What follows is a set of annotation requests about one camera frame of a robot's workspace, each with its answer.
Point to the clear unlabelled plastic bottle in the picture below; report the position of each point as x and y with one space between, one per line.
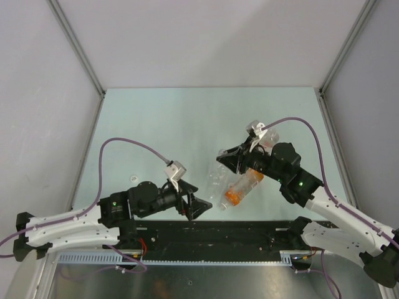
217 181

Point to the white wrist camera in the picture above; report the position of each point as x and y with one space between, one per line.
256 131
174 171

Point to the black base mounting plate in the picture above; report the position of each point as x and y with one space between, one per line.
214 238

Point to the aluminium frame post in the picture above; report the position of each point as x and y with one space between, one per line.
75 44
354 33

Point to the grey slotted cable duct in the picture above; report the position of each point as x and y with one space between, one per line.
112 258

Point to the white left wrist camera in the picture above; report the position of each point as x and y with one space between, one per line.
174 171

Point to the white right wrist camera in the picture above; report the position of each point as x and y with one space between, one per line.
256 131

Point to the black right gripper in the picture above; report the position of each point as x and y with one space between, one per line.
232 158

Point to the right aluminium frame post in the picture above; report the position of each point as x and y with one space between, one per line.
354 33

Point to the left aluminium frame post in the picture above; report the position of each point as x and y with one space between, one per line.
75 44

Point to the orange label tea bottle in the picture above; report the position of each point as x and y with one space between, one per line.
237 191

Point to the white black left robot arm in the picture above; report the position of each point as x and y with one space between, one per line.
111 222

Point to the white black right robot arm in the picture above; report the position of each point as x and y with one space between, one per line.
357 237

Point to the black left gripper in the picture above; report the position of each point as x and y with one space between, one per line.
194 207

